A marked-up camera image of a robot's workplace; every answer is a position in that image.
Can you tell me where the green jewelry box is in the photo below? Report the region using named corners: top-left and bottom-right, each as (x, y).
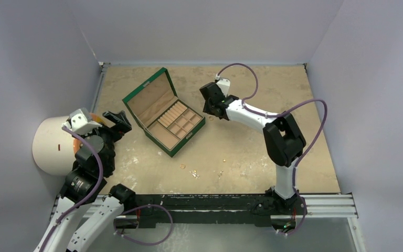
top-left (122, 67), bottom-right (206, 157)

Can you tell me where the green jewelry tray insert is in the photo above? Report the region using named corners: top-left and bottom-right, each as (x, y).
top-left (146, 99), bottom-right (205, 156)

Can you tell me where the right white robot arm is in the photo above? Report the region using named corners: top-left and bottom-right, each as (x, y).
top-left (199, 82), bottom-right (306, 214)

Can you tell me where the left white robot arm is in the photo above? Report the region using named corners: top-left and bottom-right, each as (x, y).
top-left (32, 108), bottom-right (136, 251)

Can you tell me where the white cylinder orange face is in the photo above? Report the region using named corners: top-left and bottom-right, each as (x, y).
top-left (32, 113), bottom-right (110, 176)

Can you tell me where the gold earring cluster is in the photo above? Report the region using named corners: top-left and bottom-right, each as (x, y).
top-left (190, 170), bottom-right (199, 179)

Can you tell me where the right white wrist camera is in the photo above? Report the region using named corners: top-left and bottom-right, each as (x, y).
top-left (215, 77), bottom-right (231, 97)

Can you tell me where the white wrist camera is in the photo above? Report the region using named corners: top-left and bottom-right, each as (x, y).
top-left (61, 108), bottom-right (102, 135)
top-left (215, 77), bottom-right (231, 97)

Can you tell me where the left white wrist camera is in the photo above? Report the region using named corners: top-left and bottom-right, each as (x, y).
top-left (61, 108), bottom-right (102, 135)

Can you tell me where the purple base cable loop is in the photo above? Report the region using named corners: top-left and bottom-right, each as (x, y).
top-left (112, 205), bottom-right (173, 247)

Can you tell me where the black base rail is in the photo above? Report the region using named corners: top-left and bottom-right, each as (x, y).
top-left (112, 183), bottom-right (308, 230)

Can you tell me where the aluminium frame rail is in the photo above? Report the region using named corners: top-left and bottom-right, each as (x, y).
top-left (50, 194), bottom-right (358, 220)

